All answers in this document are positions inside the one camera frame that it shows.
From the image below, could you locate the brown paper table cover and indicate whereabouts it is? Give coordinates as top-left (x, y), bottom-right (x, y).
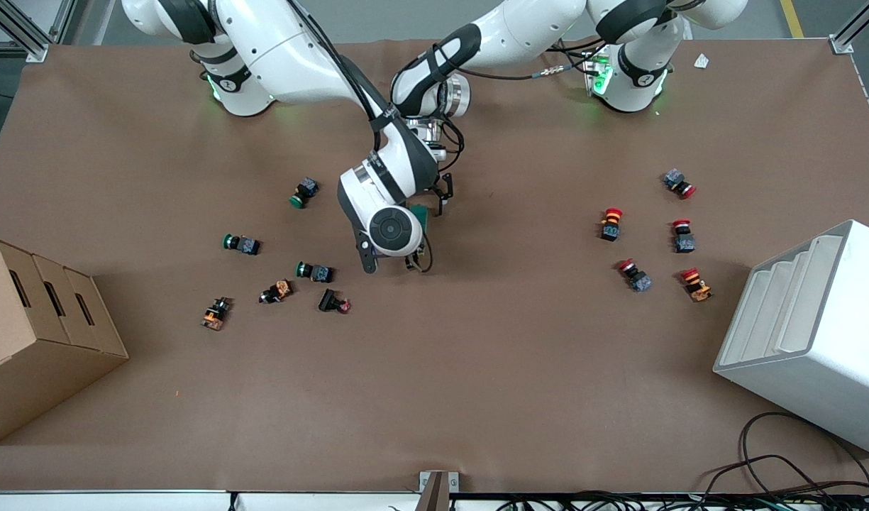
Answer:
top-left (0, 37), bottom-right (869, 494)

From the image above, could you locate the red button black orange block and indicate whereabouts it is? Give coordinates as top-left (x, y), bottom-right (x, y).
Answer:
top-left (599, 207), bottom-right (624, 243)

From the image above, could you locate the red button orange contact block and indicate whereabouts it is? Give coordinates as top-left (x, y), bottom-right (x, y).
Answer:
top-left (680, 268), bottom-right (713, 303)

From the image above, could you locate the brown cardboard box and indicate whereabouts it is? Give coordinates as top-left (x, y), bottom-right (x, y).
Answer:
top-left (0, 237), bottom-right (130, 446)

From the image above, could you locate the white foam tray box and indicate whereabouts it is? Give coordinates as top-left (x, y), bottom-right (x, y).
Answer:
top-left (713, 219), bottom-right (869, 456)

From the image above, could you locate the black base connector cable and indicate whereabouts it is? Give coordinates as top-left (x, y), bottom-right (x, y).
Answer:
top-left (463, 39), bottom-right (605, 80)

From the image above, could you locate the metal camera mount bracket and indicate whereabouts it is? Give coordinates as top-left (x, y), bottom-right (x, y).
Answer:
top-left (419, 471), bottom-right (460, 511)

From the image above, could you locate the white table edge rail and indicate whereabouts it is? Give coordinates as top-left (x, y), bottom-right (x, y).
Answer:
top-left (0, 490), bottom-right (869, 511)

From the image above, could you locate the black cable bundle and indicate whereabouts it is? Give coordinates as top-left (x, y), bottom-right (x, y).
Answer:
top-left (498, 491), bottom-right (869, 511)

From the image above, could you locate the black looped cable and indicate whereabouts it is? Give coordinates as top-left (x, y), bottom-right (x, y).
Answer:
top-left (697, 412), bottom-right (869, 501)

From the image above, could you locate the aluminium frame profile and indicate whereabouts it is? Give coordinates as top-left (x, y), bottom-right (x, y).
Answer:
top-left (0, 0), bottom-right (77, 62)
top-left (829, 0), bottom-right (869, 55)

